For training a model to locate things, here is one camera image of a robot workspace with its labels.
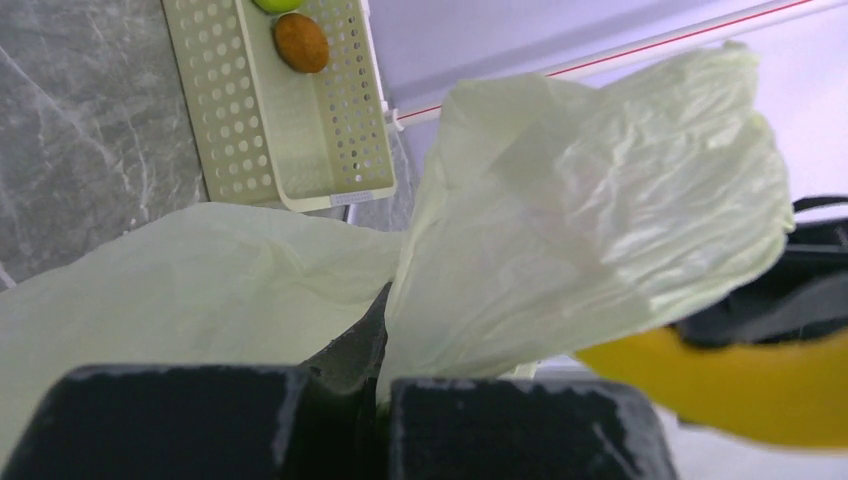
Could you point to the brown fake kiwi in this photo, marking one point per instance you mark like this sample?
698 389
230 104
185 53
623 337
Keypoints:
301 43

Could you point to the light green plastic bag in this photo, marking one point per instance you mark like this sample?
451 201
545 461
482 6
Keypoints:
550 217

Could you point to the green fake pear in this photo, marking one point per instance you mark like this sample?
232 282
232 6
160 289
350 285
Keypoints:
278 6

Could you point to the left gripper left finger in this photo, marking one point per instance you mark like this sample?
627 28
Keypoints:
192 422

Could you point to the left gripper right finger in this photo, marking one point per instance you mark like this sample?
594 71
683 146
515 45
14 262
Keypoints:
524 429

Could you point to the yellow fake banana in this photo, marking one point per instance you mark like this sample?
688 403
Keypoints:
787 394

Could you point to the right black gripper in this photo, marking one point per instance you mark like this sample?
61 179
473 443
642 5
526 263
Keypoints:
803 297

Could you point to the pale yellow plastic basket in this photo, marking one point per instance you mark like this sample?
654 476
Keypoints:
267 135

